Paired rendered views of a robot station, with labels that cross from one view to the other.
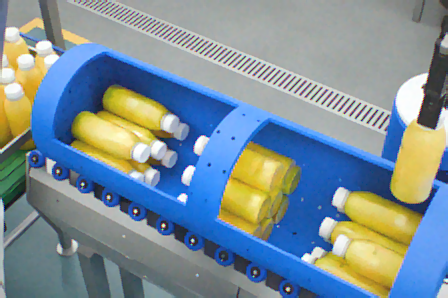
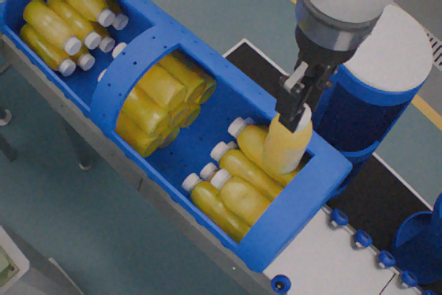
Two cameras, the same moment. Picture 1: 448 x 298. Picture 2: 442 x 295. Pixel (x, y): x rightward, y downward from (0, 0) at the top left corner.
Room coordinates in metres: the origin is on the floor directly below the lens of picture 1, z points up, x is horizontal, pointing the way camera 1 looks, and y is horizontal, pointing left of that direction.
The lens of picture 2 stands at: (0.37, -0.24, 2.12)
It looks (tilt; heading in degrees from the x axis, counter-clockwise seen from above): 67 degrees down; 4
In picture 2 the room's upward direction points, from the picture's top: 7 degrees clockwise
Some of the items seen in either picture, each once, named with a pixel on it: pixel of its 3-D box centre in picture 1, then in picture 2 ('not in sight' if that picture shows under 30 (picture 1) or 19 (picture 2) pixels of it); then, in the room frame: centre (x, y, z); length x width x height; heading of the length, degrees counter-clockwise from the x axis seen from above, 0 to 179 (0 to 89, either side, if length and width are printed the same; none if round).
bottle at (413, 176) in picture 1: (419, 156); (287, 139); (0.74, -0.32, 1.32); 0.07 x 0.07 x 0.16
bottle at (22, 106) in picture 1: (21, 118); not in sight; (1.21, 0.50, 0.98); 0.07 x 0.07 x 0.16
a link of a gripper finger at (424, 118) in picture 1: (431, 107); (290, 114); (0.72, -0.30, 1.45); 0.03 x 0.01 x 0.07; 58
